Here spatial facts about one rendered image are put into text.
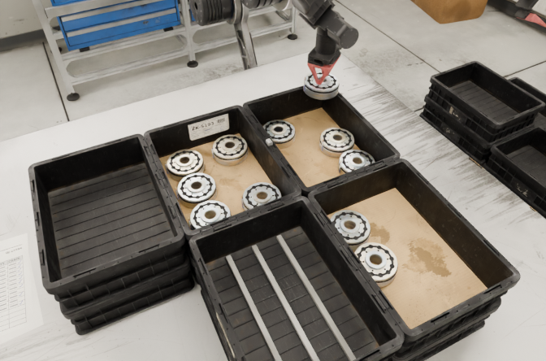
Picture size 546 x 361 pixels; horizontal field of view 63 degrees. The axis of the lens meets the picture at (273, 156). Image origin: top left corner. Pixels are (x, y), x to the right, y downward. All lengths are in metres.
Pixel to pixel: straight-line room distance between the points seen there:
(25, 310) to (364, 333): 0.83
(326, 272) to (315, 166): 0.35
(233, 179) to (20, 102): 2.25
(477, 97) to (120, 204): 1.70
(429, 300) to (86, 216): 0.87
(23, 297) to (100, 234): 0.26
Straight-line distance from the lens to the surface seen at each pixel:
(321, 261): 1.10
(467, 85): 2.39
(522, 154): 2.27
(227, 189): 1.23
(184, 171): 1.26
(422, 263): 1.14
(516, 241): 1.45
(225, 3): 1.99
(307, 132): 1.40
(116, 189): 1.30
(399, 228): 1.19
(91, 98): 3.15
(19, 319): 1.32
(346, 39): 1.17
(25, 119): 3.14
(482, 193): 1.54
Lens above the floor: 1.75
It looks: 44 degrees down
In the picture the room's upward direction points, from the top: straight up
